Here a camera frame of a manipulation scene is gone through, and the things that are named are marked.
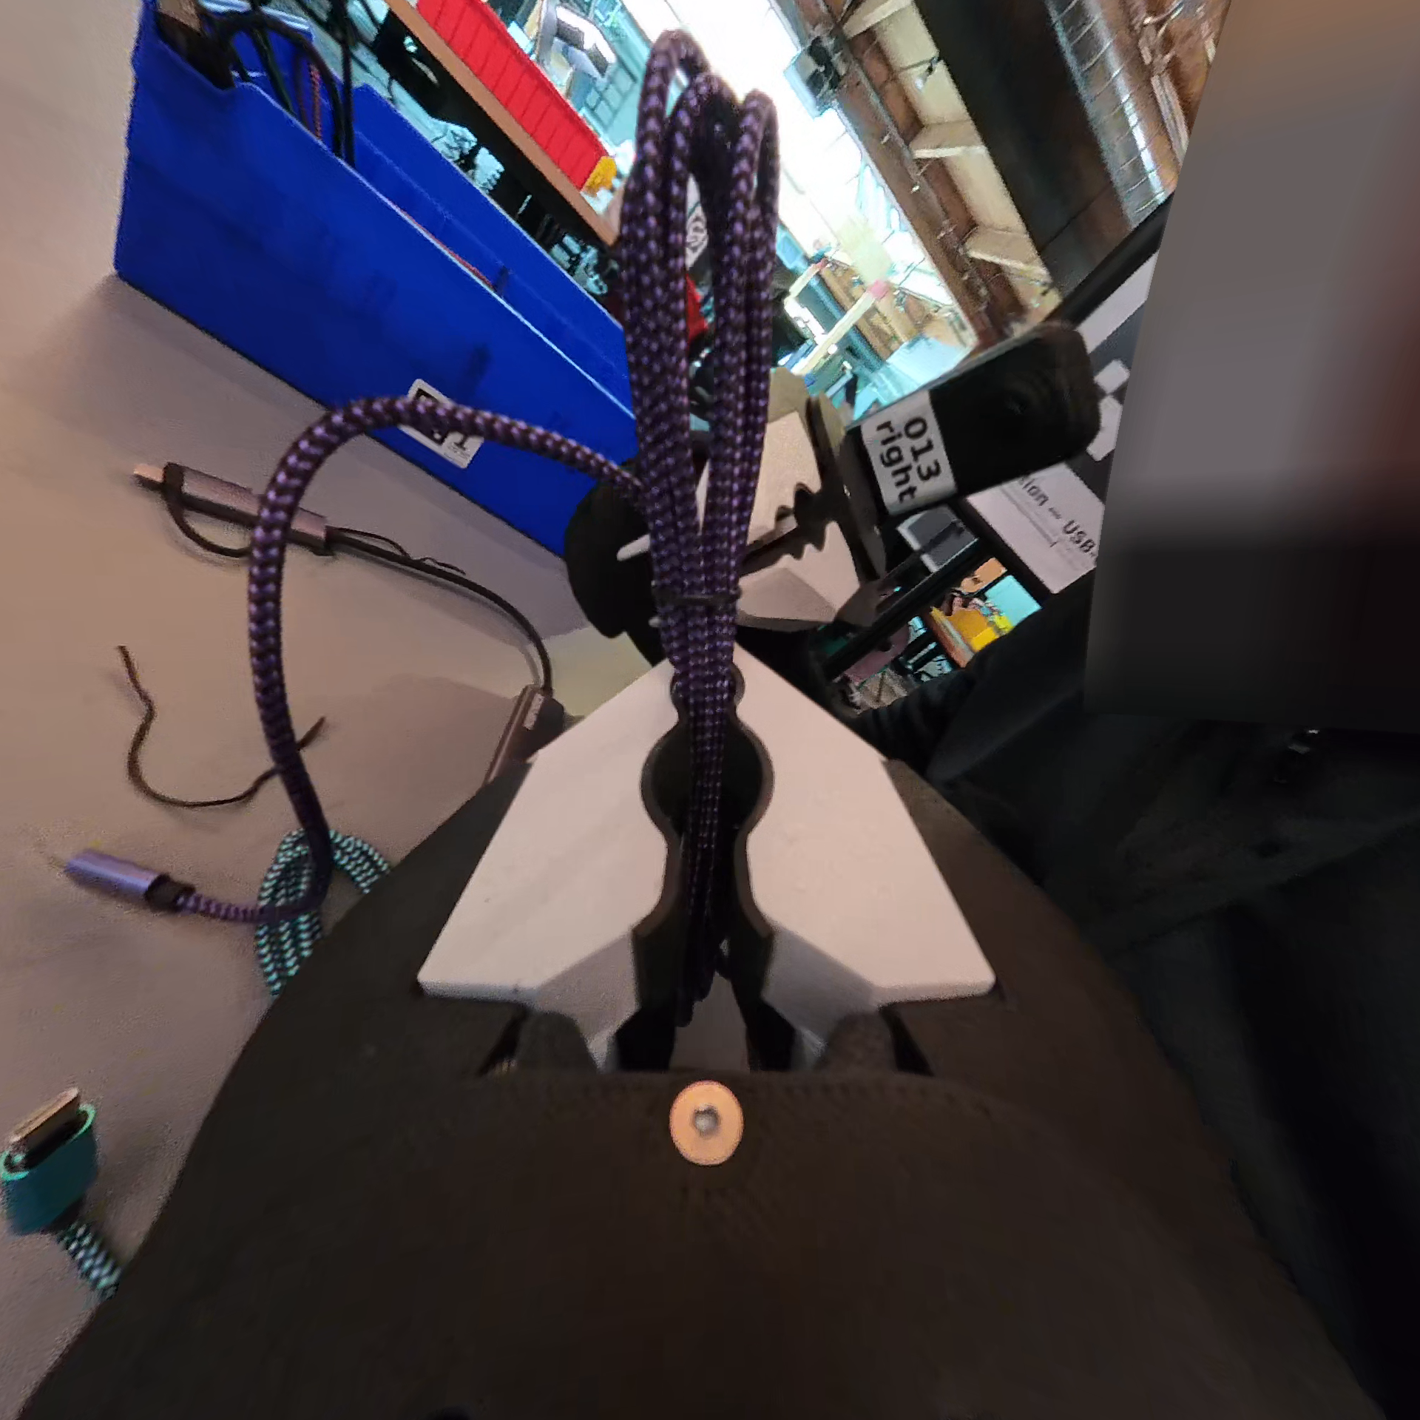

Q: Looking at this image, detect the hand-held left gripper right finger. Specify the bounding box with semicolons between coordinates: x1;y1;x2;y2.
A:
727;653;998;1072

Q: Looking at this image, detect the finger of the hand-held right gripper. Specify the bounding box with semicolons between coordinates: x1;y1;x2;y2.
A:
732;542;861;633
754;372;851;548

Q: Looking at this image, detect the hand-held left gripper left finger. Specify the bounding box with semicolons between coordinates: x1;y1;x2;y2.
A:
418;660;683;1072

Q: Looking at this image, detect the purple braided usb-c cable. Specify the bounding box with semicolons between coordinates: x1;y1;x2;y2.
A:
65;28;785;1033

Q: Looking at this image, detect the grey usb adapter hub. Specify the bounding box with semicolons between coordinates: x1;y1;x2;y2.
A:
134;460;570;783

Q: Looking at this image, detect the person's right forearm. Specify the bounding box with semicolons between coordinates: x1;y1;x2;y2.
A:
854;638;1094;812

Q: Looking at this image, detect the white printed sign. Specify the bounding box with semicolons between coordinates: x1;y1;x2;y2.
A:
964;249;1160;596

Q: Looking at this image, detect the wooden table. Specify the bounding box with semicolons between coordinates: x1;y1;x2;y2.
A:
382;0;622;244

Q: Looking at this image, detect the black thread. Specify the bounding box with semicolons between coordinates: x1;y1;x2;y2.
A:
117;646;330;810

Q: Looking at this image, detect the red plastic bin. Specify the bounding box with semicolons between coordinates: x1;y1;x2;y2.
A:
416;0;614;190

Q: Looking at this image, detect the blue plastic bin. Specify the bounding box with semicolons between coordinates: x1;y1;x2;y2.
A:
114;0;643;557

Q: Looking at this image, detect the silver ventilation duct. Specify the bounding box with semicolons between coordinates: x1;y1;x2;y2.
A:
1043;0;1184;229

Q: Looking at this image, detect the teal braided usb cable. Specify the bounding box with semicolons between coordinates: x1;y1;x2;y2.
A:
0;831;392;1301

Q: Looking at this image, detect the black usb-a cable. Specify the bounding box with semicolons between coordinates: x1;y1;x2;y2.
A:
154;0;240;90

